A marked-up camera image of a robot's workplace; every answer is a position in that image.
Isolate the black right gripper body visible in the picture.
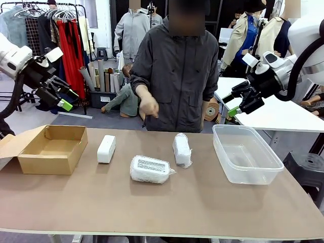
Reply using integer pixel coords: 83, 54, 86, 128
247, 69, 281, 98

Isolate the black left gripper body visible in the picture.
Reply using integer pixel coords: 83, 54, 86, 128
24, 58, 57, 90

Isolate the unwrapped white clock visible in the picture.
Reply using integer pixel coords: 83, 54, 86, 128
97, 135, 117, 164

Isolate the bubble-wrapped plain white clock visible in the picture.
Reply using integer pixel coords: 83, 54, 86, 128
172, 132, 193, 170

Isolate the bubble-wrapped clock with printed label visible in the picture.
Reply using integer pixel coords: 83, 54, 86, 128
130, 155, 177, 185

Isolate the person right forearm grey sleeve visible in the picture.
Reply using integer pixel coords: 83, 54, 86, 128
130, 74, 152, 100

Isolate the person right hand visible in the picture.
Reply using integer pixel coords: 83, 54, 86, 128
138, 94, 160, 121

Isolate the slanted grey paper roll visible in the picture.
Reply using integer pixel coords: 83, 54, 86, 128
78, 66, 96, 92

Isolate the white background table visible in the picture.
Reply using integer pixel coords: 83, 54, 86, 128
214, 76, 324, 134

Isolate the red dress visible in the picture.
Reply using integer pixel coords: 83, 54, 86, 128
56, 19, 87, 100

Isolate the metal strip on floor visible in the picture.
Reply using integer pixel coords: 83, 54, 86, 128
57, 111, 94, 120

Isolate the black clothes rack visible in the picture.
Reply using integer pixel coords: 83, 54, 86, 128
0, 2, 89, 116

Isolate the brown kraft paper roll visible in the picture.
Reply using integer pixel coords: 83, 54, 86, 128
203, 97, 221, 123

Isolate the plaid dark garment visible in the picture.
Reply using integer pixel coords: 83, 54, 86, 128
25, 16, 42, 57

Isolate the tall grey paper roll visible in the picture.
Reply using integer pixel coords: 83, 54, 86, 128
97, 59, 106, 93

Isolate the black bin of rolls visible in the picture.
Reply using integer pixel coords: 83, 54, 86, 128
89, 89, 120, 109

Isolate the mannequin in beige coat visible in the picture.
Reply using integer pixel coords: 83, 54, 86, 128
220, 0, 267, 71

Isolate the mannequin in cream jacket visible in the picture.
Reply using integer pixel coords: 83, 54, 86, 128
255, 0, 296, 62

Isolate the grey-blue fuzzy garment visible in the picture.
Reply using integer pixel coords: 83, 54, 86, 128
0, 6, 29, 48

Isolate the grey step stool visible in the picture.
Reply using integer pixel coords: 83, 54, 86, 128
96, 47, 109, 62

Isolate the floor mannequin in green top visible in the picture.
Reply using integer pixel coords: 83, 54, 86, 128
101, 63, 142, 119

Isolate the open brown cardboard box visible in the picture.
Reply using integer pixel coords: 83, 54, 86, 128
0, 125, 89, 176

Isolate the person in dark grey jacket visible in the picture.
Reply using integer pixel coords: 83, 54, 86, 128
129, 0, 220, 134

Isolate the clear plastic container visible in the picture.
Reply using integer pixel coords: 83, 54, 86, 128
212, 124, 285, 186

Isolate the black plastic stool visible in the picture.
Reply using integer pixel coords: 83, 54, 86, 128
281, 151, 324, 202

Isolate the mannequin in grey hoodie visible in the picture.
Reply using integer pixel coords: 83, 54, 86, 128
113, 0, 152, 64

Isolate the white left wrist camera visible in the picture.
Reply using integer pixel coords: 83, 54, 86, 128
45, 47, 64, 63

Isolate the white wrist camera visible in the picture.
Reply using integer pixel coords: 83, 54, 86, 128
45, 47, 64, 63
241, 53, 261, 68

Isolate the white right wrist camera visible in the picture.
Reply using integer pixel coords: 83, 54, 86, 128
241, 53, 261, 68

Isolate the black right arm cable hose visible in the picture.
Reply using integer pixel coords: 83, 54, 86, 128
275, 32, 324, 102

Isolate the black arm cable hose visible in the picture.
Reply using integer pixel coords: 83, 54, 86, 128
0, 73, 25, 136
275, 32, 324, 102

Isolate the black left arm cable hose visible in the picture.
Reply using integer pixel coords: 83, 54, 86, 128
0, 73, 25, 136

